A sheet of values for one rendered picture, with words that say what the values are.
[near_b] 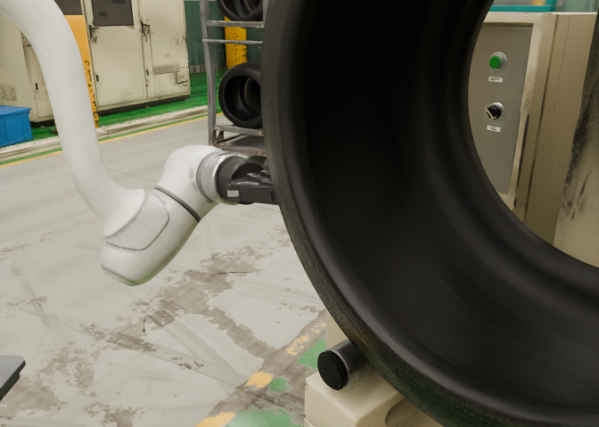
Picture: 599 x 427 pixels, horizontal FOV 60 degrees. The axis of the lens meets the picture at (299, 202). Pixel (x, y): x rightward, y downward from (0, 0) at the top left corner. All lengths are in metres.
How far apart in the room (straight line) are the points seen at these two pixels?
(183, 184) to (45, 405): 1.33
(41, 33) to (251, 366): 1.51
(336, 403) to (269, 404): 1.30
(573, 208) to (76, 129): 0.73
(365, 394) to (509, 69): 0.74
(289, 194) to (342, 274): 0.10
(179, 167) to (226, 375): 1.24
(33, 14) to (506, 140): 0.88
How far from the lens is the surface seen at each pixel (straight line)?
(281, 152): 0.55
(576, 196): 0.78
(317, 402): 0.65
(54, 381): 2.20
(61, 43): 0.88
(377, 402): 0.63
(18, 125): 5.97
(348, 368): 0.60
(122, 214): 0.89
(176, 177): 0.93
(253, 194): 0.76
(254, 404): 1.93
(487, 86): 1.18
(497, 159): 1.18
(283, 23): 0.52
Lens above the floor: 1.28
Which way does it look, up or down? 21 degrees down
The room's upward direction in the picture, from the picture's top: straight up
